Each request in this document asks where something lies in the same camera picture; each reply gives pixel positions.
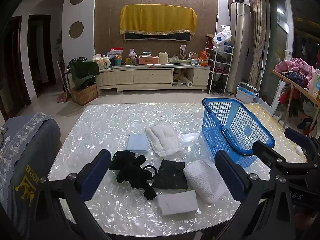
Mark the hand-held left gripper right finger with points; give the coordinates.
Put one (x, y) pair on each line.
(230, 177)

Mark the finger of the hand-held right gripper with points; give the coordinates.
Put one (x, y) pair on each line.
(296, 133)
(282, 156)

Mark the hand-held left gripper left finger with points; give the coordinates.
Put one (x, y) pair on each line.
(96, 176)

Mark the white bubble-textured towel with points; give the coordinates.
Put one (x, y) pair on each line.
(202, 180)

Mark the dark speckled sponge block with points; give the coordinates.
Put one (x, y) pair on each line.
(170, 175)

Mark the blue plastic lattice basket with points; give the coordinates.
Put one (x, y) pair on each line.
(222, 100)

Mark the small white cap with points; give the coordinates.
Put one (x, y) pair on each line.
(299, 149)

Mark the light blue folded cloth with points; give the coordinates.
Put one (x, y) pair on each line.
(137, 142)

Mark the white packet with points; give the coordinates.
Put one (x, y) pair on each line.
(315, 82)

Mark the wooden side table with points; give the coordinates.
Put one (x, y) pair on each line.
(277, 73)

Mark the blue and white bucket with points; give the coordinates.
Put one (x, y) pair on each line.
(245, 93)

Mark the pile of clothes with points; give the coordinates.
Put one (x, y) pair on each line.
(295, 66)

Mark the chair with grey embroidered cover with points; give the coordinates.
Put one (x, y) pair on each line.
(25, 155)

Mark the white quilted folded cloth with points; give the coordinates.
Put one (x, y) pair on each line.
(162, 138)

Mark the glass sliding door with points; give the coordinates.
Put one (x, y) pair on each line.
(277, 55)

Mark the cardboard box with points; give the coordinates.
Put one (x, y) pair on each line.
(83, 95)

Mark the broom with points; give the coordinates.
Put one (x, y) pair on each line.
(63, 92)

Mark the dark green bag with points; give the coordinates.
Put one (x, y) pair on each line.
(83, 73)

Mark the white paper roll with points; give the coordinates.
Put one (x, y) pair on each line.
(183, 83)

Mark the standing air conditioner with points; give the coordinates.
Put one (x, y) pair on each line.
(240, 42)

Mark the patterned beige curtain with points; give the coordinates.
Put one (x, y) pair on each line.
(257, 30)

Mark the cream television cabinet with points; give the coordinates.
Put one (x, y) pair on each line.
(150, 76)

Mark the tissue pack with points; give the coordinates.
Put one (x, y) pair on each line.
(101, 62)

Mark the orange bag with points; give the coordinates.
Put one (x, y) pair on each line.
(204, 60)

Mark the white plastic bag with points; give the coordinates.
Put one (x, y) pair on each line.
(222, 37)

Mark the red and white box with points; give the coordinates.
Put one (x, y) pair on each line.
(116, 53)

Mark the pink storage box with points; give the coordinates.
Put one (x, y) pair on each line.
(148, 60)

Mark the patterned paper bag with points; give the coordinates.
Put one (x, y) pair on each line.
(183, 52)

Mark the white plastic jug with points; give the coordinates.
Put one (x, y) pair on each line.
(164, 58)

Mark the dark wooden door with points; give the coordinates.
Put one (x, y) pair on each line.
(12, 67)

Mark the yellow cloth television cover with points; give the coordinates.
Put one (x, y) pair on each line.
(157, 17)

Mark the wall-mounted black television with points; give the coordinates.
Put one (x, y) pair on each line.
(157, 37)

